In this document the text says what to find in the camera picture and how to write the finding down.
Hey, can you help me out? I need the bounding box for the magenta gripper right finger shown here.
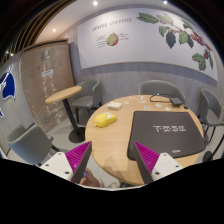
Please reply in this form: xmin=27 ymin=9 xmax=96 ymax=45
xmin=133 ymin=142 xmax=159 ymax=184

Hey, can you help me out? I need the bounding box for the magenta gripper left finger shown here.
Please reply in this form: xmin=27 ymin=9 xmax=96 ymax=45
xmin=66 ymin=141 xmax=92 ymax=183

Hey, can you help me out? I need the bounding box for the dark grey mouse pad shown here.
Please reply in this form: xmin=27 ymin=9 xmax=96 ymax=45
xmin=127 ymin=111 xmax=205 ymax=160

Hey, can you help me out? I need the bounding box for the yellow computer mouse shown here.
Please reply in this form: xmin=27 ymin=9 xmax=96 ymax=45
xmin=94 ymin=112 xmax=117 ymax=128

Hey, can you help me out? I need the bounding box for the person's hand below table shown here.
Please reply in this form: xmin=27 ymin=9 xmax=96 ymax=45
xmin=80 ymin=169 xmax=100 ymax=187

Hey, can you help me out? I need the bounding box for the small round side table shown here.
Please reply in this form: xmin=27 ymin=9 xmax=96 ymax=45
xmin=45 ymin=86 xmax=85 ymax=143

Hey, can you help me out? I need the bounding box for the round wooden table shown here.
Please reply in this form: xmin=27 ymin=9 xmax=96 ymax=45
xmin=85 ymin=95 xmax=204 ymax=185

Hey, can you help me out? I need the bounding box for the grey chair near left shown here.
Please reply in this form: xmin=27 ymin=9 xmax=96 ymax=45
xmin=7 ymin=124 xmax=59 ymax=165

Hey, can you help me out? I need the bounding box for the grey chair behind side table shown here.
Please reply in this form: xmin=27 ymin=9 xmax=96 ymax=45
xmin=70 ymin=79 xmax=102 ymax=119

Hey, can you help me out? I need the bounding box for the small white box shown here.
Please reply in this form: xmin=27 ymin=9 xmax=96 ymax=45
xmin=107 ymin=102 xmax=122 ymax=110

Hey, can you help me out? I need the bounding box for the grey chair far middle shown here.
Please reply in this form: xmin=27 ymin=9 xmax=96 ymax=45
xmin=138 ymin=80 xmax=178 ymax=103

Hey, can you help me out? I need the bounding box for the grey chair right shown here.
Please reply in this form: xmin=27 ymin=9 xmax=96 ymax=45
xmin=198 ymin=88 xmax=224 ymax=144

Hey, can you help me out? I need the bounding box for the black cable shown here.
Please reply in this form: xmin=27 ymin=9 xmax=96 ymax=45
xmin=148 ymin=93 xmax=189 ymax=110

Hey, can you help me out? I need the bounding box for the wooden menu wall panel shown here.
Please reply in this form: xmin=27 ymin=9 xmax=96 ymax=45
xmin=20 ymin=39 xmax=74 ymax=132

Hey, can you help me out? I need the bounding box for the blue wall logo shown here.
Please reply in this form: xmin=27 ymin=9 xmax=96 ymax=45
xmin=0 ymin=64 xmax=17 ymax=118

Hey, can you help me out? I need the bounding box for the coffee cherries wall poster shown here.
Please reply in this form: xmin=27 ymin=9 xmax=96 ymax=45
xmin=77 ymin=8 xmax=218 ymax=79

